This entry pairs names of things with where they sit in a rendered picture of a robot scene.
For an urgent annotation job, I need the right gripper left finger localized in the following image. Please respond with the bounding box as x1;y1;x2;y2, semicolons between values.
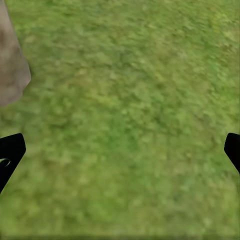
0;133;26;193

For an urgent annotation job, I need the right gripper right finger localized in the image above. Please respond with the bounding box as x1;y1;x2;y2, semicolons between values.
224;132;240;173

